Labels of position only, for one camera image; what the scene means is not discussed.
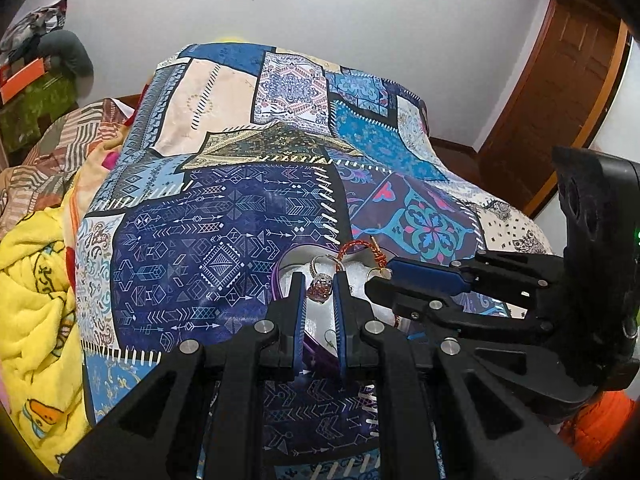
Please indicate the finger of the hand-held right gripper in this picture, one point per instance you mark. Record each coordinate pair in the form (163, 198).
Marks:
(425, 272)
(395, 295)

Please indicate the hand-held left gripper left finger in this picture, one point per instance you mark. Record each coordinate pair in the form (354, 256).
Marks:
(298, 310)

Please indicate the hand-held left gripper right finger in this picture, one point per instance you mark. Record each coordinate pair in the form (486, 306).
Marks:
(342, 320)

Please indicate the purple heart-shaped jewelry box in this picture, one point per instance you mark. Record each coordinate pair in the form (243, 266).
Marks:
(320, 317)

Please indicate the blue patchwork printed blanket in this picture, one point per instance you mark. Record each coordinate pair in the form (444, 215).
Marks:
(240, 230)

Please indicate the orange quilted cloth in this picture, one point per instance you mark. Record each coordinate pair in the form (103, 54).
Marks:
(602, 425)

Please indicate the brown wooden door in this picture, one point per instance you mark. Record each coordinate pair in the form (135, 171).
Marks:
(555, 110)

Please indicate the yellow cartoon fleece blanket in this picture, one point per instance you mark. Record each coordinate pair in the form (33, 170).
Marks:
(35, 320)

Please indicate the striped brown pink blanket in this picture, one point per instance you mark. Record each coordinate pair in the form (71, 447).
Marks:
(60, 145)

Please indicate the green patterned box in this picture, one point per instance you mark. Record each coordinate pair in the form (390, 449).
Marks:
(35, 105)

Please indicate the grey cloth bundle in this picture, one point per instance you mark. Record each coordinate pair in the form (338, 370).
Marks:
(65, 52)

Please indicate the orange cardboard box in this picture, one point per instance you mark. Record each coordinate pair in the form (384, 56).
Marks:
(22, 77)

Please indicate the floral patterned cloth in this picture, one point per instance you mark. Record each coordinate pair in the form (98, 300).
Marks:
(35, 22)

